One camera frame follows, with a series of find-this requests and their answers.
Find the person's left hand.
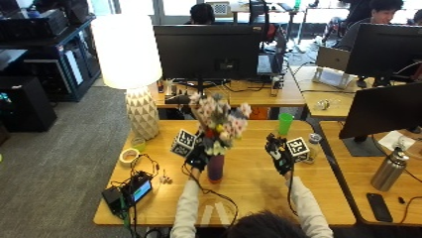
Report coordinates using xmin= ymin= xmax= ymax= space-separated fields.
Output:
xmin=184 ymin=131 xmax=212 ymax=173

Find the person's right hand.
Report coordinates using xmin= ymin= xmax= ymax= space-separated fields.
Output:
xmin=264 ymin=133 xmax=295 ymax=177

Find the pink and white flower bouquet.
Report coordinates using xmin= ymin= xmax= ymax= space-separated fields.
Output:
xmin=189 ymin=92 xmax=253 ymax=157

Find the white marker cube left glove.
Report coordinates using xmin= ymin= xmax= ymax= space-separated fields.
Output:
xmin=169 ymin=128 xmax=198 ymax=159

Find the white marker cube glove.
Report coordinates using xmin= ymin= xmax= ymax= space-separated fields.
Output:
xmin=285 ymin=136 xmax=311 ymax=164
xmin=169 ymin=128 xmax=198 ymax=159

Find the white marker cube right glove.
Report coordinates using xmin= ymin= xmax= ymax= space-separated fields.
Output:
xmin=285 ymin=136 xmax=311 ymax=164

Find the green plastic cup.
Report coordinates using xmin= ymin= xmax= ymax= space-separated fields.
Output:
xmin=277 ymin=112 xmax=295 ymax=137

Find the clear glass jar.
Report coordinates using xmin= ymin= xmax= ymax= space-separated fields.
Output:
xmin=303 ymin=132 xmax=323 ymax=165

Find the purple vase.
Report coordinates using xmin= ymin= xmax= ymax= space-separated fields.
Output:
xmin=206 ymin=153 xmax=226 ymax=184

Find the black desk dock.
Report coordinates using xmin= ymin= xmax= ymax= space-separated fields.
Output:
xmin=164 ymin=84 xmax=193 ymax=105

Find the small green glass cup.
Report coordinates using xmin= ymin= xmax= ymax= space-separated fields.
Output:
xmin=130 ymin=136 xmax=148 ymax=154

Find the white power adapter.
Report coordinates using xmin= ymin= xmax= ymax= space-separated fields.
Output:
xmin=269 ymin=75 xmax=285 ymax=98

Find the roll of tape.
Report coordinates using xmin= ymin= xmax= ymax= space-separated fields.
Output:
xmin=118 ymin=148 xmax=141 ymax=168

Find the black device with screen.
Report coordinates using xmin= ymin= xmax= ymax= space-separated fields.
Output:
xmin=120 ymin=172 xmax=154 ymax=206

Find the open dark laptop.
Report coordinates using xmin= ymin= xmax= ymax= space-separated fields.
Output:
xmin=256 ymin=25 xmax=289 ymax=77

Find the black monitor on square stand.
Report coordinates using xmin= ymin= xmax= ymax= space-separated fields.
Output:
xmin=338 ymin=81 xmax=422 ymax=158

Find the wide black computer monitor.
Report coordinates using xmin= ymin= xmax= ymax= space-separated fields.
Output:
xmin=153 ymin=24 xmax=262 ymax=97

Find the small black box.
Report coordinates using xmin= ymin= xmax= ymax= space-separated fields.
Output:
xmin=100 ymin=185 xmax=128 ymax=216

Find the white paper sheet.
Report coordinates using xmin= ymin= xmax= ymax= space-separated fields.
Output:
xmin=377 ymin=130 xmax=417 ymax=153

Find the stainless steel bottle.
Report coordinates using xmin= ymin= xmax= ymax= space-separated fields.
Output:
xmin=369 ymin=147 xmax=410 ymax=192

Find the white table lamp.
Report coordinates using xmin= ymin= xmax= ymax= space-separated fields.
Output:
xmin=89 ymin=13 xmax=164 ymax=141

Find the silver laptop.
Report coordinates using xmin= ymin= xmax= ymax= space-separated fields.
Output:
xmin=314 ymin=46 xmax=351 ymax=72

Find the black smartphone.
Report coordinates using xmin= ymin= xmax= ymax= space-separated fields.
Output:
xmin=365 ymin=192 xmax=394 ymax=223

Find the white checkered marker board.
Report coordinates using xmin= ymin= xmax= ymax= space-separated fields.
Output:
xmin=206 ymin=1 xmax=233 ymax=18

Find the black computer tower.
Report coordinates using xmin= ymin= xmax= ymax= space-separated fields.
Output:
xmin=0 ymin=74 xmax=60 ymax=134

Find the black shelf unit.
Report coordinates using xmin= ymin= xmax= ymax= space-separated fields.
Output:
xmin=0 ymin=7 xmax=102 ymax=103

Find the black right glove cable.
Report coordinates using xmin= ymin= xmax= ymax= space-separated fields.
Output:
xmin=286 ymin=173 xmax=301 ymax=217

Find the black glove cable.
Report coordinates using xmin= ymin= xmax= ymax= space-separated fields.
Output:
xmin=286 ymin=173 xmax=301 ymax=217
xmin=181 ymin=163 xmax=240 ymax=229

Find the black left glove cable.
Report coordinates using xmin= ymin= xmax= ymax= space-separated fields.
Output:
xmin=181 ymin=163 xmax=240 ymax=229

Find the black monitor with cables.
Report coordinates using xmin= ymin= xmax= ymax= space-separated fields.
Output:
xmin=345 ymin=22 xmax=422 ymax=89

